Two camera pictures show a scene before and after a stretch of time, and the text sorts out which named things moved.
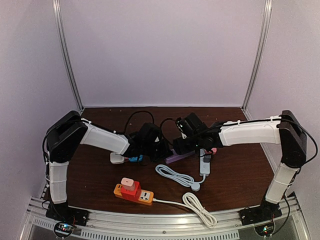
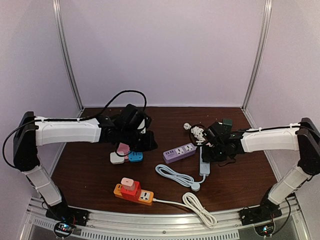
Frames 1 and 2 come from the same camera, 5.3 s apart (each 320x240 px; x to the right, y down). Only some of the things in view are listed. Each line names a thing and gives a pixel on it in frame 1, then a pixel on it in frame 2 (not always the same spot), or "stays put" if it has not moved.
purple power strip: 176,156 stays put
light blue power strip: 204,167 stays put
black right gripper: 178,146 → 206,157
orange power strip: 146,197 stays put
